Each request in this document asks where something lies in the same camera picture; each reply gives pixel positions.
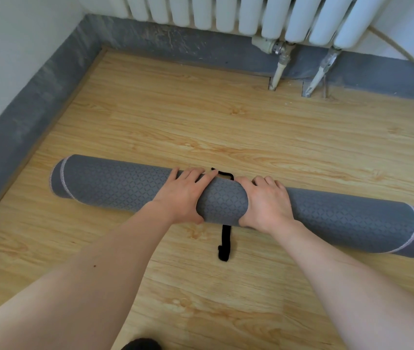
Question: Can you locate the person's black garment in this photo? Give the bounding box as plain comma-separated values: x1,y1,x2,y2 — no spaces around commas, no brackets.
121,338,162,350

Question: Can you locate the white ribbed radiator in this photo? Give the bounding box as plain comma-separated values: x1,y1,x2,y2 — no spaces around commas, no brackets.
77,0,394,51

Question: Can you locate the white radiator pipe with valve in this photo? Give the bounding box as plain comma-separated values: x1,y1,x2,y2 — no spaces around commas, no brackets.
252,35,297,92

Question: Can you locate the beige cable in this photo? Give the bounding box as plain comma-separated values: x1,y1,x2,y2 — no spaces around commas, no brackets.
368,25,414,84

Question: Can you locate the person's left hand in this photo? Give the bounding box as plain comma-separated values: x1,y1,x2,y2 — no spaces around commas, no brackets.
151,167,219,225

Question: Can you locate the person's left forearm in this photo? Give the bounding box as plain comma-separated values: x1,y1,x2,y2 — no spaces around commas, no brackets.
0,201,177,350

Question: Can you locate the person's right hand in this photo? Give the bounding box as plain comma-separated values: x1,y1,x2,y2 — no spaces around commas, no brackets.
234,176,296,236

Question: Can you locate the person's right forearm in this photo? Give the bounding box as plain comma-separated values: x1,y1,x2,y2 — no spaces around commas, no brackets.
270,219,414,350

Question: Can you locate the black strap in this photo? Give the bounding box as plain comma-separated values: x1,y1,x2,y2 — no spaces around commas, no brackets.
211,167,235,262

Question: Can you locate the grey patterned mat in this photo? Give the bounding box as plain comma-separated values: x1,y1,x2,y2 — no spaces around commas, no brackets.
48,154,414,259

